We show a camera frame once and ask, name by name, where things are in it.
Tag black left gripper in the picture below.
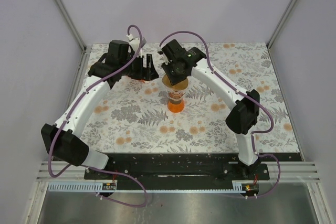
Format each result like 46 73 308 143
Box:
120 52 159 82

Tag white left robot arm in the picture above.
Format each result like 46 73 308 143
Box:
41 37 159 179

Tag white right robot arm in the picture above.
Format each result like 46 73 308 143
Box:
159 39 260 180

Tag clear plastic dripper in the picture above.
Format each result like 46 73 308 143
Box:
165 86 187 100

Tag orange glass carafe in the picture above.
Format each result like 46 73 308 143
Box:
167 98 185 113

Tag floral patterned table mat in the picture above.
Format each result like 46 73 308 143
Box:
81 42 299 153

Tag steel front panel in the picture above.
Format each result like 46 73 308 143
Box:
38 183 332 223

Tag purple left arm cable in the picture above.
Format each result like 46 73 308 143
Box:
48 25 149 208

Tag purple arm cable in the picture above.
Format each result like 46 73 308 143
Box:
48 25 149 208
159 30 281 199

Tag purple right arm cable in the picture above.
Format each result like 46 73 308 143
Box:
159 30 281 199

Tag aluminium frame rail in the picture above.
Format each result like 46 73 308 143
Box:
39 0 92 156

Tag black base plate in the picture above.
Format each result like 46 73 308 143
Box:
83 153 301 187

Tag white slotted cable duct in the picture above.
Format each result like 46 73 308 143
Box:
48 178 245 193

